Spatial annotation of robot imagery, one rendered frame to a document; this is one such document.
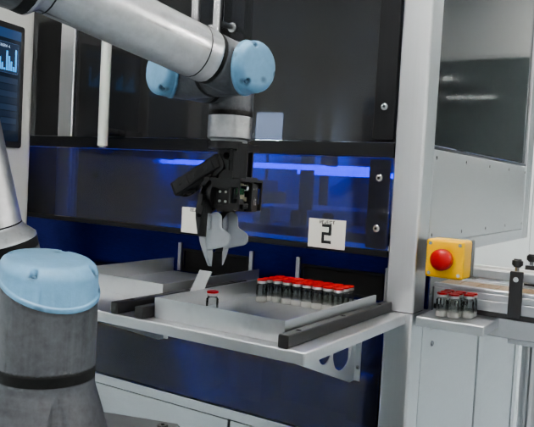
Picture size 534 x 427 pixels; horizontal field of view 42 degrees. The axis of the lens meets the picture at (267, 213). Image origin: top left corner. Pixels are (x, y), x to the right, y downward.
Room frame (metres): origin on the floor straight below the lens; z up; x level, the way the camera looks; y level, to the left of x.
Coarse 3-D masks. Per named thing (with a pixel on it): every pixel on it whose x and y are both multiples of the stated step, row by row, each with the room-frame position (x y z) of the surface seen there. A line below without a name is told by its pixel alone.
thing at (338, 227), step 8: (312, 224) 1.43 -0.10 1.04; (320, 224) 1.42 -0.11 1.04; (328, 224) 1.41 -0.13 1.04; (336, 224) 1.40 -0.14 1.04; (344, 224) 1.39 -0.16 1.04; (312, 232) 1.43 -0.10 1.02; (320, 232) 1.42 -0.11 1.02; (336, 232) 1.40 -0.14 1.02; (344, 232) 1.39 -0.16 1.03; (312, 240) 1.43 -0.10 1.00; (320, 240) 1.42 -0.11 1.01; (328, 240) 1.41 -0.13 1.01; (336, 240) 1.40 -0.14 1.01; (344, 240) 1.39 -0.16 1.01; (336, 248) 1.40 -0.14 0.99; (344, 248) 1.39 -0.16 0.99
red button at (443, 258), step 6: (432, 252) 1.26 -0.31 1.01; (438, 252) 1.25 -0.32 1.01; (444, 252) 1.25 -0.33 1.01; (450, 252) 1.26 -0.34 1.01; (432, 258) 1.26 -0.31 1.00; (438, 258) 1.25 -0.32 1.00; (444, 258) 1.25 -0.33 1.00; (450, 258) 1.25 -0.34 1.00; (432, 264) 1.26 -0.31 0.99; (438, 264) 1.25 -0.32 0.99; (444, 264) 1.25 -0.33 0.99; (450, 264) 1.25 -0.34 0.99; (438, 270) 1.26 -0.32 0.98
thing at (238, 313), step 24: (216, 288) 1.31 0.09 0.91; (240, 288) 1.38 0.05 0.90; (168, 312) 1.15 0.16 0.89; (192, 312) 1.12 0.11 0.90; (216, 312) 1.10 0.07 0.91; (240, 312) 1.08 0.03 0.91; (264, 312) 1.25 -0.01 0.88; (288, 312) 1.27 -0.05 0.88; (312, 312) 1.28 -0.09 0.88; (336, 312) 1.17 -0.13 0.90; (264, 336) 1.05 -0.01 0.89
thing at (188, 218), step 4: (184, 208) 1.61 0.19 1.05; (188, 208) 1.60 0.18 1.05; (192, 208) 1.60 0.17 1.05; (184, 212) 1.61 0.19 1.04; (188, 212) 1.60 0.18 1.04; (192, 212) 1.60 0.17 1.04; (184, 216) 1.61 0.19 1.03; (188, 216) 1.60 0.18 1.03; (192, 216) 1.60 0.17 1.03; (184, 220) 1.61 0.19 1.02; (188, 220) 1.60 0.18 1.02; (192, 220) 1.60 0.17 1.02; (184, 224) 1.61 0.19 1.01; (188, 224) 1.60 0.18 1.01; (192, 224) 1.60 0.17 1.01; (184, 228) 1.61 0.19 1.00; (188, 228) 1.60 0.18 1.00; (192, 228) 1.60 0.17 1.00; (196, 228) 1.59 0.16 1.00; (188, 232) 1.60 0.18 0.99; (192, 232) 1.60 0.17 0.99; (196, 232) 1.59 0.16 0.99
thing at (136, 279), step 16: (112, 272) 1.55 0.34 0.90; (128, 272) 1.59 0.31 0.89; (144, 272) 1.64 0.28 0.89; (160, 272) 1.68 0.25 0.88; (176, 272) 1.70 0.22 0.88; (240, 272) 1.53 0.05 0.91; (256, 272) 1.58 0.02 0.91; (112, 288) 1.37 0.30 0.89; (128, 288) 1.35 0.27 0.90; (144, 288) 1.33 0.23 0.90; (160, 288) 1.31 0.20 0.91; (176, 288) 1.34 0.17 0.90
